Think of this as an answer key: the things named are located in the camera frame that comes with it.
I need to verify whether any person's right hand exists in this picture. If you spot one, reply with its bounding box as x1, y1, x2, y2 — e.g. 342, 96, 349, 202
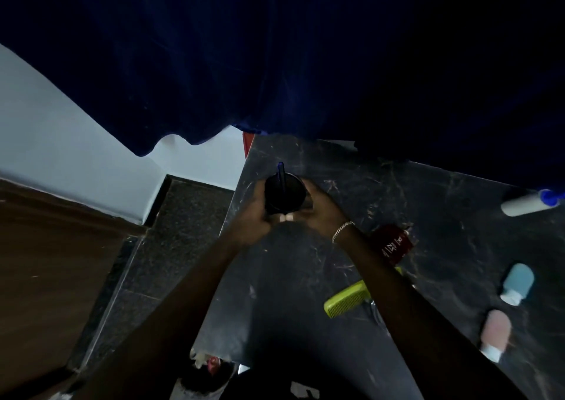
287, 180, 355, 242

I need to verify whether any person's left hand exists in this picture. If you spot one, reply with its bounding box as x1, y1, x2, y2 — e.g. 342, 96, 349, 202
226, 182, 288, 249

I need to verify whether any black cup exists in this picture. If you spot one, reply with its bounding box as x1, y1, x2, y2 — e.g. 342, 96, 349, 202
264, 173, 307, 216

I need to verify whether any person's right forearm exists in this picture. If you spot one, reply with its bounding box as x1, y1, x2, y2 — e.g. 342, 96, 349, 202
333, 225, 528, 400

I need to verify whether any person's left forearm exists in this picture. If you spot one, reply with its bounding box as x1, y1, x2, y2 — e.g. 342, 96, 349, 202
73, 232, 261, 400

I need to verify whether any green comb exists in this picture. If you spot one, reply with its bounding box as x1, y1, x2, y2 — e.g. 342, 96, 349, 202
323, 266, 404, 320

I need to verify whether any red tube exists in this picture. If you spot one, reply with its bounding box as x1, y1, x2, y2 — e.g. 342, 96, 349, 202
368, 223, 416, 266

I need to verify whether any person's dark shirt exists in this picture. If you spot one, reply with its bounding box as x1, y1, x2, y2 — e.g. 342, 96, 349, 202
220, 336, 425, 400

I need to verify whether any person's shoe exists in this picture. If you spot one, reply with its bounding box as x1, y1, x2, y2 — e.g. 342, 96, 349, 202
170, 348, 240, 400

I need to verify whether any dark blue curtain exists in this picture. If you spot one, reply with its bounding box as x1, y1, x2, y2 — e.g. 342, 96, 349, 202
0, 0, 565, 193

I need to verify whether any white bottle with blue cap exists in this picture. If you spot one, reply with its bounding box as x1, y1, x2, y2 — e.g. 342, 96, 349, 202
500, 189, 565, 218

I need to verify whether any light blue travel bottle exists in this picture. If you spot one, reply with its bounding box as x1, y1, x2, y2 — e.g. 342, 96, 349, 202
500, 263, 535, 307

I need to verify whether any pink travel bottle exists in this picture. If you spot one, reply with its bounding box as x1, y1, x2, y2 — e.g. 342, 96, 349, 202
480, 310, 513, 364

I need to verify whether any silver chain bracelet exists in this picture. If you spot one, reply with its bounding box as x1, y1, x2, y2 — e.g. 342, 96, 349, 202
331, 221, 356, 244

